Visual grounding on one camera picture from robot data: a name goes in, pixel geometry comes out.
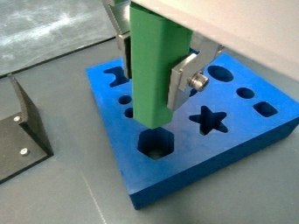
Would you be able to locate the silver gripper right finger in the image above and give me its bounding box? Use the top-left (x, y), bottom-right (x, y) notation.
top-left (167, 33), bottom-right (224, 111)

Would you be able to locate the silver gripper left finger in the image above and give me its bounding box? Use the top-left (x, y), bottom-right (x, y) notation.
top-left (101, 0), bottom-right (132, 78)

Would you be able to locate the green hexagon peg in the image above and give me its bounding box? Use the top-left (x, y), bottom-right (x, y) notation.
top-left (129, 2), bottom-right (192, 129)

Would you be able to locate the blue foam shape board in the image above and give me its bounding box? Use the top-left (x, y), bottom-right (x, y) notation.
top-left (86, 53), bottom-right (299, 208)

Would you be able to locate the black curved bracket stand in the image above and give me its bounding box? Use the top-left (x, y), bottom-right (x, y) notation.
top-left (0, 74), bottom-right (53, 185)

